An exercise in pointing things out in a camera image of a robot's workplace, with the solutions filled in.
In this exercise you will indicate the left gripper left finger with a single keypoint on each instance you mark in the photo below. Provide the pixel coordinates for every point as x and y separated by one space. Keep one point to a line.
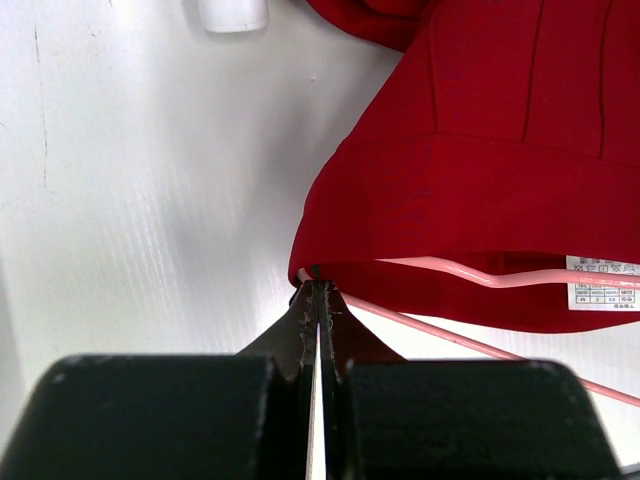
125 416

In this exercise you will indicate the red skirt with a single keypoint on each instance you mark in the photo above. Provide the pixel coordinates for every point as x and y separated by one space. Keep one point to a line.
506 140

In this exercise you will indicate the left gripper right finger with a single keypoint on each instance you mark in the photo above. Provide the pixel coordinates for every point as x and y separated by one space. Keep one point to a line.
386 417

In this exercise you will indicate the pink clothes hanger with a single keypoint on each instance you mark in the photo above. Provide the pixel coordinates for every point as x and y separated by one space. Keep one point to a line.
474 345

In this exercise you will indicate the white clothes rack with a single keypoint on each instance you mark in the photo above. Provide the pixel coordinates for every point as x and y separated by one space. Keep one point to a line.
233 16

